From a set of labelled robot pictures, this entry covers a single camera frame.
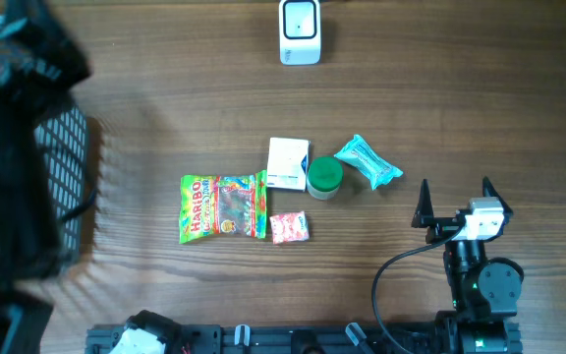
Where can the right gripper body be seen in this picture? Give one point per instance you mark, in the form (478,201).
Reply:
(443,231)

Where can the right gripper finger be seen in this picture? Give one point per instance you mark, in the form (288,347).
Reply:
(423,216)
(489,191)

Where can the teal tissue pack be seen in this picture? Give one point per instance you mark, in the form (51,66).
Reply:
(359,154)

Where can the green lid jar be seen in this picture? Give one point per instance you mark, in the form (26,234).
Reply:
(324,177)

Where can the red white tissue pack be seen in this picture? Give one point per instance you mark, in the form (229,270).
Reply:
(289,227)

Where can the white blue carton box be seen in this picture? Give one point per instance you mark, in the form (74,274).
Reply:
(287,163)

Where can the Haribo gummy candy bag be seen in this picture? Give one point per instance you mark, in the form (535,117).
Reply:
(217,205)

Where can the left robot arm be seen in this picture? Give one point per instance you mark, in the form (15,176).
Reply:
(31,233)

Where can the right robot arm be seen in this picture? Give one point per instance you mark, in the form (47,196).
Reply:
(484,290)

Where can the white barcode scanner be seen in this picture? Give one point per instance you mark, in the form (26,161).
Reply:
(299,32)

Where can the grey plastic mesh basket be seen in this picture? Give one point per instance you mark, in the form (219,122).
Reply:
(62,133)

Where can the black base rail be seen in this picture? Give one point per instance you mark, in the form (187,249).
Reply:
(351,338)

